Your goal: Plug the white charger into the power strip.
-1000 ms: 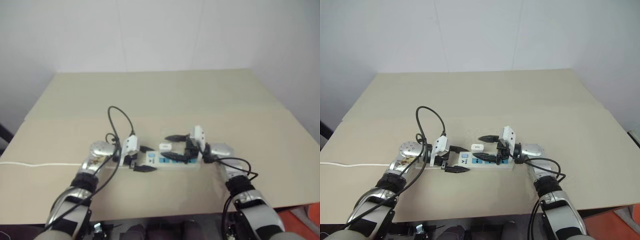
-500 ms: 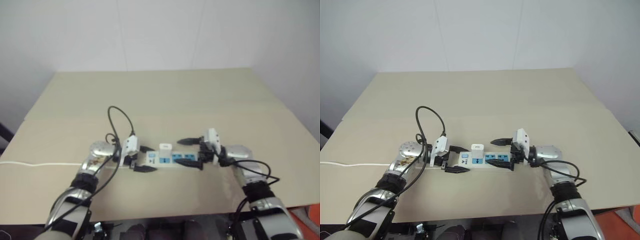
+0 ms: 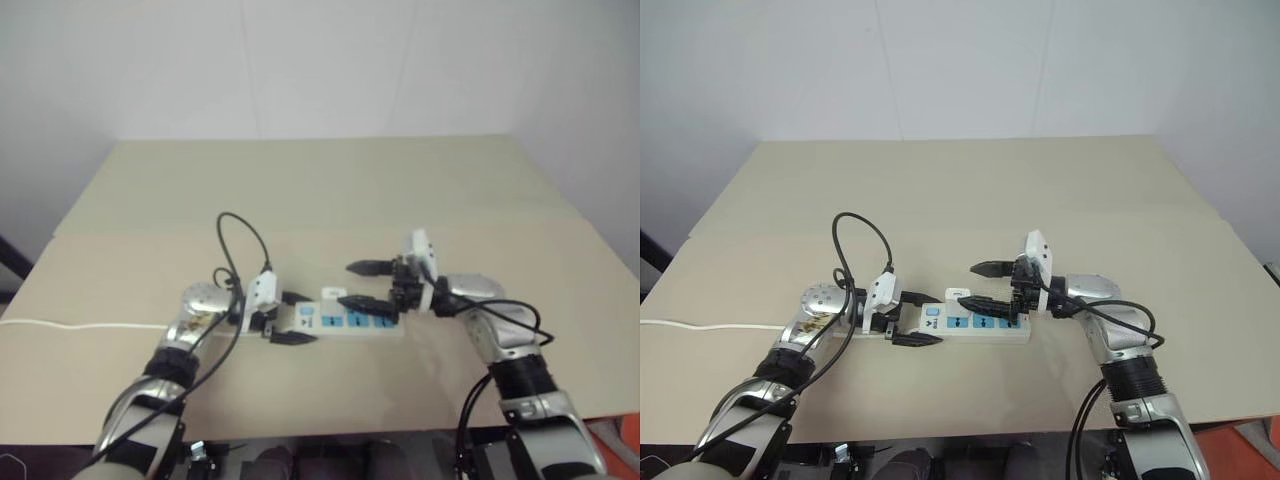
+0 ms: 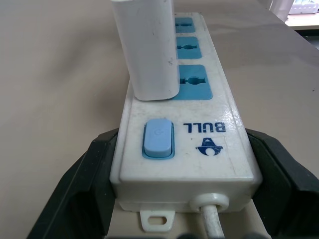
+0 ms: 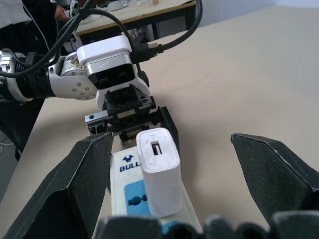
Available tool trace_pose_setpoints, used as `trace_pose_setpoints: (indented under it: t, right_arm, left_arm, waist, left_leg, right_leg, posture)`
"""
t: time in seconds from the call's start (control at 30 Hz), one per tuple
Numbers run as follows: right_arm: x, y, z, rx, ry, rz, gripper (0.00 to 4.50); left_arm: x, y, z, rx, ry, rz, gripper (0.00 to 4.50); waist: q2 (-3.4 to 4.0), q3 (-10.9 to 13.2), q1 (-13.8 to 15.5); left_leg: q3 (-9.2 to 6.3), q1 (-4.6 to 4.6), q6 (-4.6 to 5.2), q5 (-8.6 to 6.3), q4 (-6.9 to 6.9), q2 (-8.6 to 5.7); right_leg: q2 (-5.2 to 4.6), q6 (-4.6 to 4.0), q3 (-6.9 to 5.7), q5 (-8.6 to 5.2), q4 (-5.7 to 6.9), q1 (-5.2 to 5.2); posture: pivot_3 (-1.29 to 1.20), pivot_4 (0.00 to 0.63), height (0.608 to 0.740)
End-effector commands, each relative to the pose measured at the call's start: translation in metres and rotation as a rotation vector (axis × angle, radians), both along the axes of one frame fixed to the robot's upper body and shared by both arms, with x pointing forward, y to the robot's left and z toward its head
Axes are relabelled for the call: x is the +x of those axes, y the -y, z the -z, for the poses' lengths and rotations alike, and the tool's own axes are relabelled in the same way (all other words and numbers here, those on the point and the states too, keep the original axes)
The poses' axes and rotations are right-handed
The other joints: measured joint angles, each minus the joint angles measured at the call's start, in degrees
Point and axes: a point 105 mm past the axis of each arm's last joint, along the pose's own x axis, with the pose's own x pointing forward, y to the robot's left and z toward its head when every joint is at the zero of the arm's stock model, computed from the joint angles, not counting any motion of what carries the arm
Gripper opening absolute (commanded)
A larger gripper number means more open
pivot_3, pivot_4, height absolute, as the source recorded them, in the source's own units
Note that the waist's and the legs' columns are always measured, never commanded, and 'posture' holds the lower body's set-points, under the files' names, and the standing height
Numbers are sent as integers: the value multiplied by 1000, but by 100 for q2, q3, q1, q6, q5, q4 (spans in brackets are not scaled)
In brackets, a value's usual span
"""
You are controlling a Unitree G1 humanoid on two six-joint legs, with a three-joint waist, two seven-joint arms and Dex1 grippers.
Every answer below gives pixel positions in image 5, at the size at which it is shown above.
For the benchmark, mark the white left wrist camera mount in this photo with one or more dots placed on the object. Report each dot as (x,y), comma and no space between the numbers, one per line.
(104,48)

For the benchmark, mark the white charger block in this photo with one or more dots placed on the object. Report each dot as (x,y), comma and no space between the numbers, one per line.
(162,179)

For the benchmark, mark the white power strip blue sockets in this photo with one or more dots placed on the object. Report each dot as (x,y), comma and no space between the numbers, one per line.
(119,181)

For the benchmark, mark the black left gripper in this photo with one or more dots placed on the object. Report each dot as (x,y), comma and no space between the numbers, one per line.
(124,100)

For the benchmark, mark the person in dark clothes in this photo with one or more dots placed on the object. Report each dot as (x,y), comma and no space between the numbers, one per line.
(15,37)

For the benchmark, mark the white object on wooden table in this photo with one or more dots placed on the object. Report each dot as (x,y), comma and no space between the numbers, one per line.
(113,5)

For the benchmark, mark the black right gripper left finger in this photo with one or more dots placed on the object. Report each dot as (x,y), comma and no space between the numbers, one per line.
(57,189)

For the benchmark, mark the wooden table with black frame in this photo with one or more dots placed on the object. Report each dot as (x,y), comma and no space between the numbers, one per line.
(142,15)

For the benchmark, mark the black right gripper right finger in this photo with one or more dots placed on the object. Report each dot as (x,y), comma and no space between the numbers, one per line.
(276,174)

